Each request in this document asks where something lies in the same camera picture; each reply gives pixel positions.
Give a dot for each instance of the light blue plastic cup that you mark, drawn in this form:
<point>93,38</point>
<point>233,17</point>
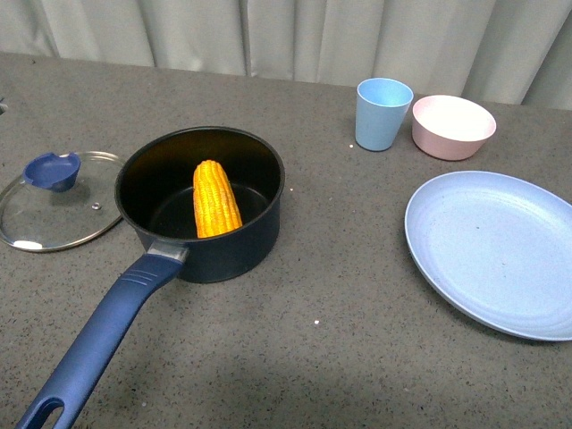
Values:
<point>382,105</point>

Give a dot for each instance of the glass lid blue knob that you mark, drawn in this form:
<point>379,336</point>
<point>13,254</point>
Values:
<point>60,201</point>

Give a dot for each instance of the grey white curtain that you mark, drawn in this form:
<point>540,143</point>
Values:
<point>514,52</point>

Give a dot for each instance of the light blue plastic plate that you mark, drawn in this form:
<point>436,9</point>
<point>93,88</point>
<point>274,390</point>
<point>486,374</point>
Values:
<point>497,248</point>

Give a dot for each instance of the dark blue saucepan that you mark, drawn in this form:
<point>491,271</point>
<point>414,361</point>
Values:
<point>154,195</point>

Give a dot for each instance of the pink plastic bowl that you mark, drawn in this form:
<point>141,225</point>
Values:
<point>450,128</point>

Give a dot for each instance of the yellow corn cob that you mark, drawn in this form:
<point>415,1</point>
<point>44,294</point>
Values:
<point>216,210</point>

